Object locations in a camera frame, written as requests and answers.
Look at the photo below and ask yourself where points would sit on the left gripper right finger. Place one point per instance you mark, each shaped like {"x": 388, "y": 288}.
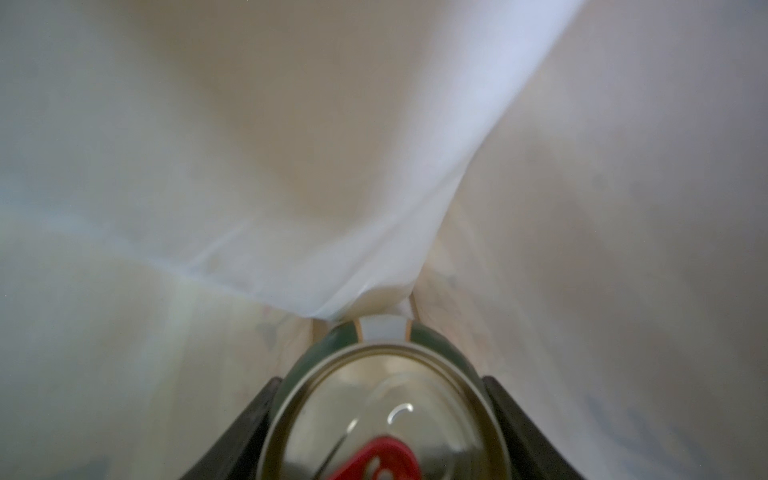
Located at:
{"x": 531, "y": 454}

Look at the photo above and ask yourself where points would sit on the cream floral tote bag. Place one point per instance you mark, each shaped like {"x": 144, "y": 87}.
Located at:
{"x": 573, "y": 192}

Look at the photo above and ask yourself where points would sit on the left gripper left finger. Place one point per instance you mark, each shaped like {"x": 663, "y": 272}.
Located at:
{"x": 236, "y": 453}

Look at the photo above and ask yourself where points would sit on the green tin can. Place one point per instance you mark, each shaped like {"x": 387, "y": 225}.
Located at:
{"x": 383, "y": 376}

